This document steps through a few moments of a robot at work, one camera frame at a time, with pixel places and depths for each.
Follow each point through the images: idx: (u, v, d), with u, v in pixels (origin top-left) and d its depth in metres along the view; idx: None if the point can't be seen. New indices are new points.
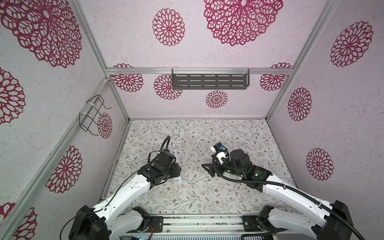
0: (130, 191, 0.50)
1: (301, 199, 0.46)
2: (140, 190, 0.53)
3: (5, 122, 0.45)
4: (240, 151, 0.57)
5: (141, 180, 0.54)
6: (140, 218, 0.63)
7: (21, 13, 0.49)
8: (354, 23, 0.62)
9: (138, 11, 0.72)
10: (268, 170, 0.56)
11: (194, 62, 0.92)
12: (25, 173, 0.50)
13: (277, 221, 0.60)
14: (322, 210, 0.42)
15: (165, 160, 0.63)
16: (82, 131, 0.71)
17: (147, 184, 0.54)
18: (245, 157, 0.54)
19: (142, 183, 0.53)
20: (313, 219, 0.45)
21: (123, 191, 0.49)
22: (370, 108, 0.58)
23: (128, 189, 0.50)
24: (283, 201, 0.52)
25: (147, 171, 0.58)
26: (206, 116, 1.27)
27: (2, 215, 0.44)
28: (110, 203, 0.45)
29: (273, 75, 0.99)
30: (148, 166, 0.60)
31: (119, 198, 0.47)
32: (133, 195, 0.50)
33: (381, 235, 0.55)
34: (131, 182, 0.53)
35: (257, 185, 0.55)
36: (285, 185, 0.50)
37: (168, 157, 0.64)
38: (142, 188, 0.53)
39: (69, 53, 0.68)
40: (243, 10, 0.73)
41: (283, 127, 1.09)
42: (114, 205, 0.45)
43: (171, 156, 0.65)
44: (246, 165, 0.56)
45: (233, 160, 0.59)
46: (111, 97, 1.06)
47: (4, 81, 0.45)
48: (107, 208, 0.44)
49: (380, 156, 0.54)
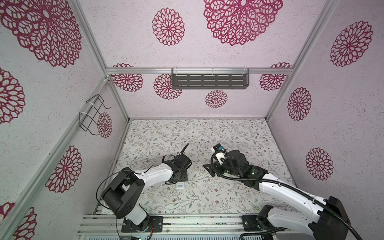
0: (159, 170, 0.58)
1: (295, 196, 0.47)
2: (166, 175, 0.60)
3: (5, 122, 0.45)
4: (237, 152, 0.59)
5: (167, 167, 0.63)
6: (144, 215, 0.64)
7: (21, 13, 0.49)
8: (354, 23, 0.62)
9: (138, 11, 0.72)
10: (264, 169, 0.57)
11: (194, 62, 0.92)
12: (25, 174, 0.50)
13: (276, 218, 0.61)
14: (317, 206, 0.43)
15: (185, 161, 0.73)
16: (82, 131, 0.71)
17: (172, 171, 0.63)
18: (242, 157, 0.57)
19: (168, 169, 0.62)
20: (307, 215, 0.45)
21: (155, 168, 0.59)
22: (370, 108, 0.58)
23: (159, 169, 0.59)
24: (282, 199, 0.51)
25: (172, 163, 0.68)
26: (206, 116, 1.27)
27: (2, 215, 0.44)
28: (146, 173, 0.53)
29: (273, 75, 0.99)
30: (171, 161, 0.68)
31: (153, 172, 0.55)
32: (162, 175, 0.59)
33: (381, 235, 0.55)
34: (160, 165, 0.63)
35: (254, 183, 0.56)
36: (280, 183, 0.51)
37: (188, 159, 0.74)
38: (169, 173, 0.62)
39: (69, 53, 0.68)
40: (243, 10, 0.73)
41: (284, 127, 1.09)
42: (149, 175, 0.53)
43: (190, 160, 0.76)
44: (243, 165, 0.59)
45: (230, 160, 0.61)
46: (111, 97, 1.06)
47: (4, 81, 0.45)
48: (144, 175, 0.51)
49: (380, 156, 0.54)
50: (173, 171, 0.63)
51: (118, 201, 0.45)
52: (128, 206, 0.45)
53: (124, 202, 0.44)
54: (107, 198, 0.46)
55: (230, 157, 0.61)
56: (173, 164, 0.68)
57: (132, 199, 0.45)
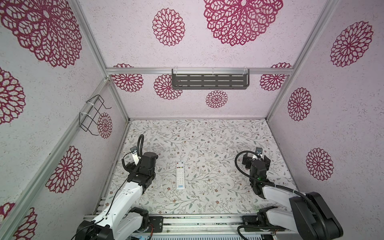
0: (126, 197, 0.52)
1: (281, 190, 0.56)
2: (134, 195, 0.55)
3: (5, 122, 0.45)
4: (262, 163, 0.68)
5: (133, 185, 0.57)
6: (139, 217, 0.64)
7: (21, 13, 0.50)
8: (354, 23, 0.62)
9: (138, 11, 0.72)
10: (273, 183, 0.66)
11: (194, 62, 0.92)
12: (25, 173, 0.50)
13: (276, 224, 0.61)
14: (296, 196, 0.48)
15: (148, 162, 0.64)
16: (82, 131, 0.71)
17: (140, 187, 0.57)
18: (263, 170, 0.65)
19: (135, 188, 0.56)
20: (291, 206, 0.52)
21: (118, 198, 0.51)
22: (370, 108, 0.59)
23: (123, 195, 0.52)
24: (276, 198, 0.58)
25: (137, 176, 0.61)
26: (206, 116, 1.27)
27: (2, 215, 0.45)
28: (109, 213, 0.45)
29: (273, 75, 0.99)
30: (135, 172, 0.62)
31: (118, 206, 0.48)
32: (131, 198, 0.53)
33: (381, 235, 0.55)
34: (123, 189, 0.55)
35: (260, 192, 0.67)
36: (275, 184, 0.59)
37: (150, 158, 0.65)
38: (137, 191, 0.56)
39: (69, 53, 0.68)
40: (243, 10, 0.73)
41: (284, 127, 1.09)
42: (114, 212, 0.46)
43: (153, 157, 0.66)
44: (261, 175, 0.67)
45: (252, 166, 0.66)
46: (111, 96, 1.06)
47: (4, 81, 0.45)
48: (108, 217, 0.44)
49: (380, 156, 0.54)
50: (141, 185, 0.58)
51: None
52: None
53: None
54: None
55: (254, 165, 0.69)
56: (140, 177, 0.61)
57: None
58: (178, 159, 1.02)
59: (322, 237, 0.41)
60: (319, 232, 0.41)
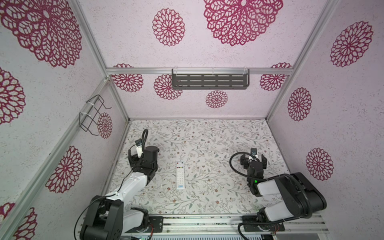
0: (134, 181, 0.56)
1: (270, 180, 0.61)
2: (141, 182, 0.59)
3: (5, 122, 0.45)
4: (259, 164, 0.71)
5: (139, 174, 0.61)
6: (141, 213, 0.65)
7: (21, 13, 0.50)
8: (354, 23, 0.62)
9: (138, 11, 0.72)
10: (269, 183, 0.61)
11: (194, 62, 0.92)
12: (25, 173, 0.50)
13: (276, 219, 0.61)
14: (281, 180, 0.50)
15: (150, 156, 0.67)
16: (82, 131, 0.71)
17: (146, 176, 0.62)
18: (260, 171, 0.68)
19: (141, 176, 0.60)
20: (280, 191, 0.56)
21: (127, 182, 0.55)
22: (370, 108, 0.56)
23: (132, 180, 0.56)
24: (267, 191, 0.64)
25: (141, 169, 0.65)
26: (206, 116, 1.27)
27: (2, 215, 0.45)
28: (119, 191, 0.49)
29: (273, 75, 0.99)
30: (140, 165, 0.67)
31: (126, 187, 0.52)
32: (138, 184, 0.57)
33: (381, 235, 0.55)
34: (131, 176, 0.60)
35: (257, 192, 0.70)
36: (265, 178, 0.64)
37: (152, 151, 0.68)
38: (143, 178, 0.60)
39: (69, 53, 0.68)
40: (243, 10, 0.73)
41: (284, 127, 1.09)
42: (124, 191, 0.50)
43: (154, 151, 0.69)
44: (258, 175, 0.70)
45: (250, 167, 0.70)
46: (111, 96, 1.06)
47: (4, 81, 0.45)
48: (118, 194, 0.48)
49: (380, 156, 0.54)
50: (147, 175, 0.62)
51: (103, 230, 0.42)
52: (115, 230, 0.42)
53: (109, 230, 0.41)
54: (87, 234, 0.41)
55: (251, 165, 0.72)
56: (144, 170, 0.64)
57: (117, 222, 0.43)
58: (178, 159, 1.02)
59: (306, 208, 0.44)
60: (303, 204, 0.44)
